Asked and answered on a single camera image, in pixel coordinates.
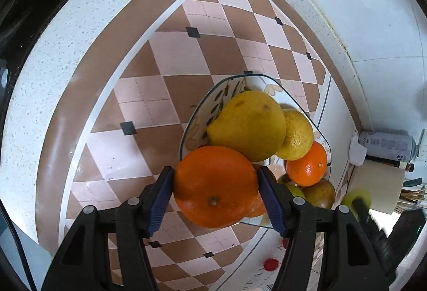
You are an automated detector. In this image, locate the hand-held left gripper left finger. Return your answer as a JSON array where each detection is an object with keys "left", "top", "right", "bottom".
[{"left": 40, "top": 166, "right": 176, "bottom": 291}]

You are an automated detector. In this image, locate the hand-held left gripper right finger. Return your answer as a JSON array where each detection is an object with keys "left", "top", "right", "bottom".
[{"left": 256, "top": 165, "right": 391, "bottom": 291}]

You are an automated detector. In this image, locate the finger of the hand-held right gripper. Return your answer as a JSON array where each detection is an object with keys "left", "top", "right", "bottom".
[{"left": 354, "top": 198, "right": 400, "bottom": 276}]

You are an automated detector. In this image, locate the green fruit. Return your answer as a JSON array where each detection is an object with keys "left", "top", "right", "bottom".
[
  {"left": 341, "top": 189, "right": 372, "bottom": 221},
  {"left": 286, "top": 185, "right": 306, "bottom": 200}
]

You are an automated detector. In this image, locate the brown fruit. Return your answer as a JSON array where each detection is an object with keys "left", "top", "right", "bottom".
[{"left": 302, "top": 178, "right": 336, "bottom": 210}]

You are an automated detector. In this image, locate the orange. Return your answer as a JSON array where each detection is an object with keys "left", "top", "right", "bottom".
[
  {"left": 286, "top": 141, "right": 328, "bottom": 187},
  {"left": 173, "top": 146, "right": 259, "bottom": 229}
]

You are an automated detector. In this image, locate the yellow lemon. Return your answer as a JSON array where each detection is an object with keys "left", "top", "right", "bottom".
[
  {"left": 206, "top": 91, "right": 287, "bottom": 163},
  {"left": 275, "top": 109, "right": 314, "bottom": 161}
]

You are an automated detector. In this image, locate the floral oval plate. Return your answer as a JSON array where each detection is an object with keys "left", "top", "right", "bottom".
[{"left": 178, "top": 74, "right": 332, "bottom": 228}]

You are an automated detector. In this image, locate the cardboard sheet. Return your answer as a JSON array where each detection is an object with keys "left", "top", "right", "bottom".
[{"left": 347, "top": 159, "right": 406, "bottom": 214}]

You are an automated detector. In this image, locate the grey spray can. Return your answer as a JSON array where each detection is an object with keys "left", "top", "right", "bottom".
[{"left": 358, "top": 131, "right": 419, "bottom": 163}]

